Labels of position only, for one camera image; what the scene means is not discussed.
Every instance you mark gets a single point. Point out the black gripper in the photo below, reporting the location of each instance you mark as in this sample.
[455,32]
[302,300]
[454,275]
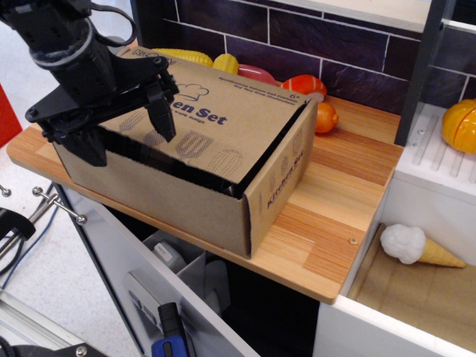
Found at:
[95,86]

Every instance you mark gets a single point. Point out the brown cardboard kitchen set box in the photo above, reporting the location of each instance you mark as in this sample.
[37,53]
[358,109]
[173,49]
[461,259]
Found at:
[240,149]

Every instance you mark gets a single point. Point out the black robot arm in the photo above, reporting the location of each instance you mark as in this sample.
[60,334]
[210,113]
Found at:
[64,18]

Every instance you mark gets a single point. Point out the yellow toy corn cob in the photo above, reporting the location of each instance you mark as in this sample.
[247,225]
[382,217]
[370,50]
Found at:
[189,55]

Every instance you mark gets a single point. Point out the red panel at left edge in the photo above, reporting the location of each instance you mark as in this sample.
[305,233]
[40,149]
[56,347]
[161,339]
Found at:
[10,125]

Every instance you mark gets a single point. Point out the yellow toy lemon piece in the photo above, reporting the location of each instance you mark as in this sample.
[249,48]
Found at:
[227,63]

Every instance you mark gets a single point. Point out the red toy sausage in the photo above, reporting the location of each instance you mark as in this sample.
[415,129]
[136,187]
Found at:
[256,73]

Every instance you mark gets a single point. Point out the black metal clamp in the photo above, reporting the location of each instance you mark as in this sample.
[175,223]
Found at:
[24,228]

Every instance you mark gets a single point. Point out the white cabinet door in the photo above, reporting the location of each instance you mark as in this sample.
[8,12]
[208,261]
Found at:
[139,283]

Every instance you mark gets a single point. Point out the grey inner cabinet bin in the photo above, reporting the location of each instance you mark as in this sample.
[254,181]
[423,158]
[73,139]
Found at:
[204,275]

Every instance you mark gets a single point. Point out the orange toy salmon sushi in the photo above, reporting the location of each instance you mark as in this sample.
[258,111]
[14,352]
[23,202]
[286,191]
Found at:
[307,84]

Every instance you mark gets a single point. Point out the orange toy fruit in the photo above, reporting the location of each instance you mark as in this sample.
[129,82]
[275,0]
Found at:
[327,118]

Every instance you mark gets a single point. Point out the white toy ice cream cone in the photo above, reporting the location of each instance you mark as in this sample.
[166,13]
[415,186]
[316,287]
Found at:
[410,245]

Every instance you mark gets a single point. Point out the white toy sink unit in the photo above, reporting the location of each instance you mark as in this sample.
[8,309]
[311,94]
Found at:
[411,291]

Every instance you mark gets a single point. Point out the yellow toy pumpkin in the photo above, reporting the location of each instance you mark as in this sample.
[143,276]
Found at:
[458,126]

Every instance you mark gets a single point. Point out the dark grey vertical post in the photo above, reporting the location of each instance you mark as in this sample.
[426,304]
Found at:
[439,15]

